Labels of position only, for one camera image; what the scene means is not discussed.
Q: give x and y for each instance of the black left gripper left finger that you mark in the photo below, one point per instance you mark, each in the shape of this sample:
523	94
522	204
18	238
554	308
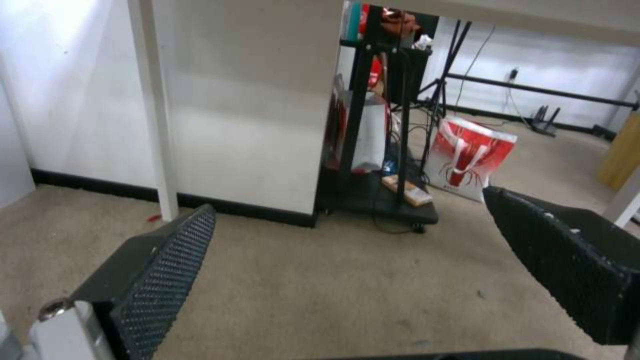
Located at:
160	262

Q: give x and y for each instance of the white plastic bag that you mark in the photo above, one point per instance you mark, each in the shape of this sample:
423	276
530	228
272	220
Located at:
371	135

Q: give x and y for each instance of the red white glossy bag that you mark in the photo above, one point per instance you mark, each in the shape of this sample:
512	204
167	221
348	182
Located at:
340	112

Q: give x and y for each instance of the black wheeled shelf cart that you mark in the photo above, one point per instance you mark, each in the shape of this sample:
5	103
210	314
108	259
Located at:
385	123

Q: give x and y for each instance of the brown cardboard snack box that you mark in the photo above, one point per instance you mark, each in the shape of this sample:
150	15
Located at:
406	189

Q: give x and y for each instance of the small red floor scrap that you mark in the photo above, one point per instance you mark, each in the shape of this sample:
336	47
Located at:
153	217

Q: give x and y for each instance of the black floor bracket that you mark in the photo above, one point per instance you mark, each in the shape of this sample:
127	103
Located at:
545	122

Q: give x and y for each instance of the red white lobster delivery bag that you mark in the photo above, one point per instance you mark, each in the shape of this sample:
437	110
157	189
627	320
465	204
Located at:
470	155

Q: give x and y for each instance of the black horizontal rail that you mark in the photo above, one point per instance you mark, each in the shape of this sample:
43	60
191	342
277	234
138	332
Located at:
545	91

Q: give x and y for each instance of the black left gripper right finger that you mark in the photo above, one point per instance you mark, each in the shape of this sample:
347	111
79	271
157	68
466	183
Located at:
560	247

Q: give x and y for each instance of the white table leg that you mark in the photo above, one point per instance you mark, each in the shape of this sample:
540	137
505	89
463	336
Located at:
156	112

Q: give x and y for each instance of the teal red box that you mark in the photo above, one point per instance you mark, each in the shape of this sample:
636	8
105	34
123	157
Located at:
356	20

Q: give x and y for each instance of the light wooden cabinet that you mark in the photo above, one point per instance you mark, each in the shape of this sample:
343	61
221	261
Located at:
621	153

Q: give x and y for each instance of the black tripod stand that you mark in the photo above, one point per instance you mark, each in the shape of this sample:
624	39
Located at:
445	78

